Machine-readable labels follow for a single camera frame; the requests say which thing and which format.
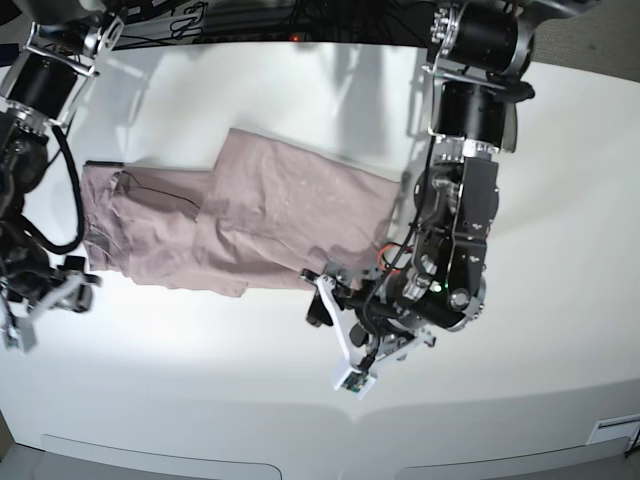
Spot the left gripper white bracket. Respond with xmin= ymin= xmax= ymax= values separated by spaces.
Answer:
xmin=300 ymin=262 xmax=436 ymax=399

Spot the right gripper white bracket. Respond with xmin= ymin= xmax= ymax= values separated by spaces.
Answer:
xmin=1 ymin=255 xmax=102 ymax=353

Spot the mauve T-shirt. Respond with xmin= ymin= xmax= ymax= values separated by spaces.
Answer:
xmin=81 ymin=129 xmax=400 ymax=298

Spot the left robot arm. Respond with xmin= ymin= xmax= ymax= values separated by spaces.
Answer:
xmin=301 ymin=1 xmax=534 ymax=396

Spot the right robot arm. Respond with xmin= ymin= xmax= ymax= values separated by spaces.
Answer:
xmin=1 ymin=1 xmax=127 ymax=353

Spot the white label sticker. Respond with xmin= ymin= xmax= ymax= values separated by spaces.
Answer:
xmin=586 ymin=414 xmax=639 ymax=446

